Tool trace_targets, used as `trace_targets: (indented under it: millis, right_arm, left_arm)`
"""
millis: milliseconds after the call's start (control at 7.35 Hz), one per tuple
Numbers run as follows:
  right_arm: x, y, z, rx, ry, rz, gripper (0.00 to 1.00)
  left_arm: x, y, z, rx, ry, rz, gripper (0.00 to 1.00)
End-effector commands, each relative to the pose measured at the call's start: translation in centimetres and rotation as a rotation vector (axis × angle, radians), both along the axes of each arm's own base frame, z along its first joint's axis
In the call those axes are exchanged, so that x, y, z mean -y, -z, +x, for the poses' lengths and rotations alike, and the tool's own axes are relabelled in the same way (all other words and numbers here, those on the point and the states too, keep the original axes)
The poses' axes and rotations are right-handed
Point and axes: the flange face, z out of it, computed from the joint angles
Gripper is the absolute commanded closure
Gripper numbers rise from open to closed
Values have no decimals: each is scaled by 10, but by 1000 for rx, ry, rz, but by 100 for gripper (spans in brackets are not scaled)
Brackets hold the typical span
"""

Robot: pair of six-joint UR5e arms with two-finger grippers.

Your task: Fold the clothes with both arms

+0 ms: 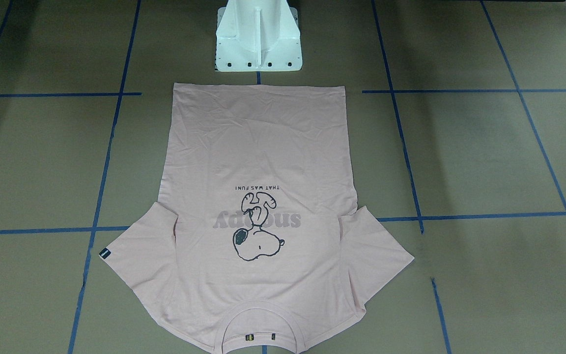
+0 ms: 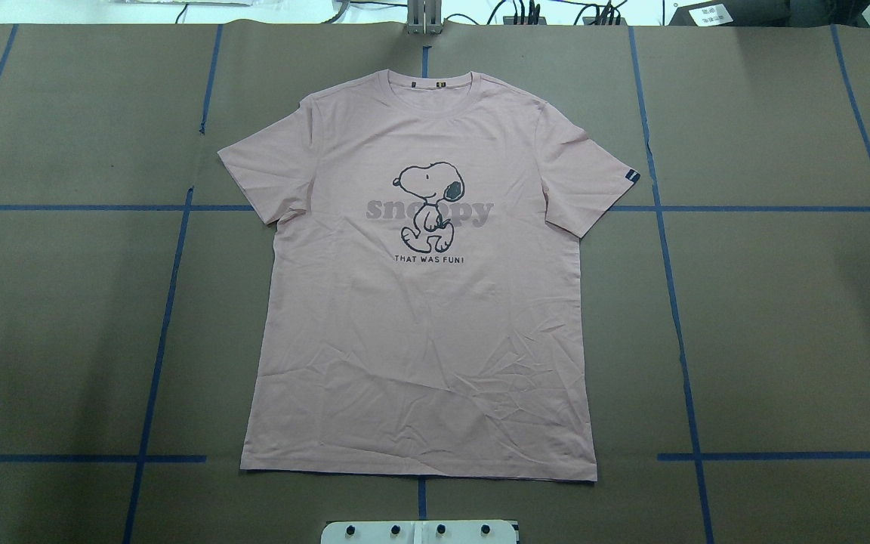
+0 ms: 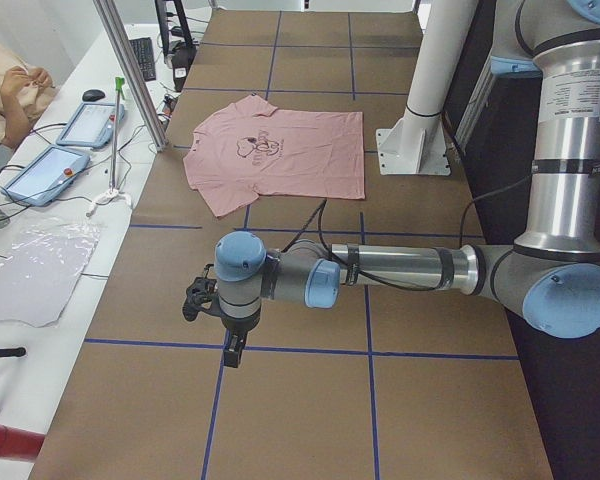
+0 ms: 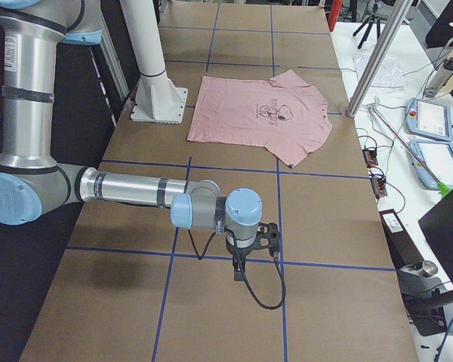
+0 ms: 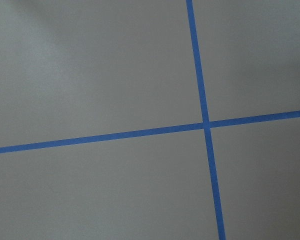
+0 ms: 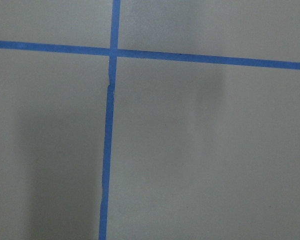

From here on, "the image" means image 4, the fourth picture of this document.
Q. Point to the black box with white label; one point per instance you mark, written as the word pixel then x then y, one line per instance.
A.
pixel 404 253

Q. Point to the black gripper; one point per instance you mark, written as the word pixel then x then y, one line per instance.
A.
pixel 240 253

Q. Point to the upper teach pendant tablet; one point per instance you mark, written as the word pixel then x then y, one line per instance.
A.
pixel 429 120

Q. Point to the reacher stick with green tip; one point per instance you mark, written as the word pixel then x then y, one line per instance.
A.
pixel 442 187

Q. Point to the orange connector block upper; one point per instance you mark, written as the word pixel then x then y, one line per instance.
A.
pixel 370 157

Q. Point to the red cylinder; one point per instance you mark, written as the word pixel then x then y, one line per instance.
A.
pixel 334 12

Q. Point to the black monitor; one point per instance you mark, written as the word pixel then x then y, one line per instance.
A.
pixel 437 227

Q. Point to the silver metal cylinder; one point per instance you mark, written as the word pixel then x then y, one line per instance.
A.
pixel 428 269

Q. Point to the clear water bottle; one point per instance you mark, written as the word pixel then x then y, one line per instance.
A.
pixel 443 74

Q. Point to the orange connector block lower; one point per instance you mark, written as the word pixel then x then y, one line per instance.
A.
pixel 378 184

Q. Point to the clear plastic bag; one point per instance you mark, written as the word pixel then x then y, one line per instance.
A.
pixel 389 73

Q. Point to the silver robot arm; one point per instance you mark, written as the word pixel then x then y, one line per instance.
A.
pixel 32 183

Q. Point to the teach pendant tablet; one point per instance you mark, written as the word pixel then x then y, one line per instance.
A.
pixel 438 157
pixel 429 120

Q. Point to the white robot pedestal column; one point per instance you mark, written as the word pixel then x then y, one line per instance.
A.
pixel 157 99

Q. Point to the pink printed t-shirt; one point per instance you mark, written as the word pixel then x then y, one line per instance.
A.
pixel 283 114

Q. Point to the black clamp stand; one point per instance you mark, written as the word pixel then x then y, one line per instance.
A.
pixel 428 302

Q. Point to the lower teach pendant tablet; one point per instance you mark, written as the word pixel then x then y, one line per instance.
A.
pixel 438 157

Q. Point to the black camera tripod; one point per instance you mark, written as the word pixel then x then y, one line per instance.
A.
pixel 368 23

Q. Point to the aluminium frame post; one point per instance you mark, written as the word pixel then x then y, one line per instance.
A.
pixel 383 43

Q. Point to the orange connector block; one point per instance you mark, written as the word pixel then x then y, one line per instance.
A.
pixel 370 157
pixel 378 184

